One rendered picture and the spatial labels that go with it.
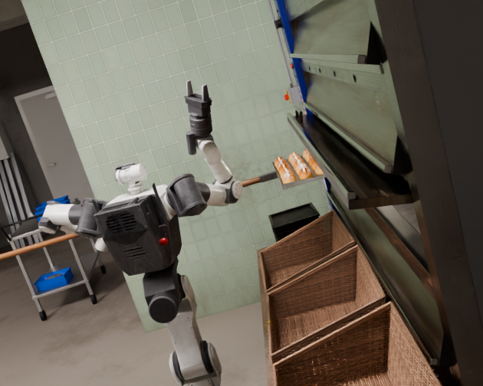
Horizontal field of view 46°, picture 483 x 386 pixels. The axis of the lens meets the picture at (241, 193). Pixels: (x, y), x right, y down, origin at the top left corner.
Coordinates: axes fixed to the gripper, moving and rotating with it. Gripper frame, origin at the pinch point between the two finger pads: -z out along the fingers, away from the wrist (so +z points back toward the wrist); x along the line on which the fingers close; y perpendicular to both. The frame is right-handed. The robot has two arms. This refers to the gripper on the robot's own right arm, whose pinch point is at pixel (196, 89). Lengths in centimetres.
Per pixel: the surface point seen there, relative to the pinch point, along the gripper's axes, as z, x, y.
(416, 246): 16, -103, -23
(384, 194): -8, -101, -39
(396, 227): 22, -92, -10
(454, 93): -33, -111, -31
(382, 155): -13, -95, -29
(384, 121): -20, -92, -25
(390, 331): 68, -92, -9
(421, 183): -15, -110, -40
